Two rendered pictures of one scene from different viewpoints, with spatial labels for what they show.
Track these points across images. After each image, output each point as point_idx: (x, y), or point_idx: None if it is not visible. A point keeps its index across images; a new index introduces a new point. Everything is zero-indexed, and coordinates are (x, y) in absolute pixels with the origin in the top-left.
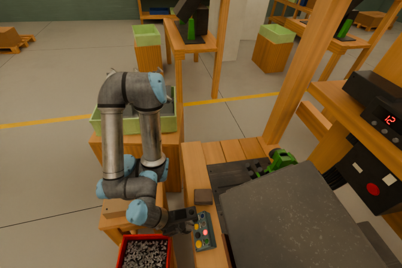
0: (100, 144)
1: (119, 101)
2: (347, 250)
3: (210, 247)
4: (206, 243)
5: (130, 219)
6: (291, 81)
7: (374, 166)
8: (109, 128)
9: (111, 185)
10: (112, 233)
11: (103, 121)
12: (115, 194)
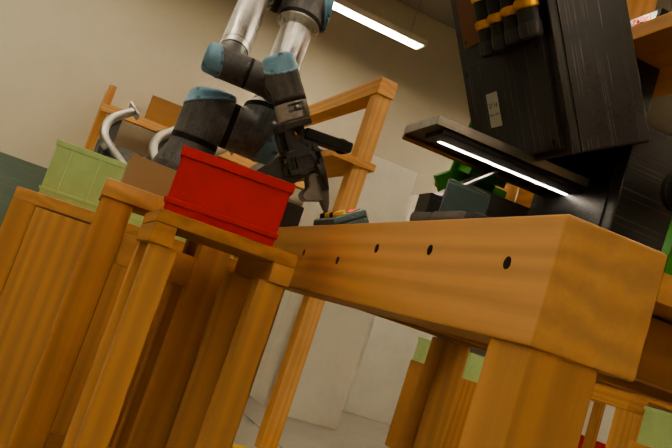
0: (42, 202)
1: None
2: None
3: (362, 221)
4: (355, 210)
5: (277, 53)
6: None
7: None
8: (255, 0)
9: (236, 47)
10: (104, 235)
11: None
12: (238, 57)
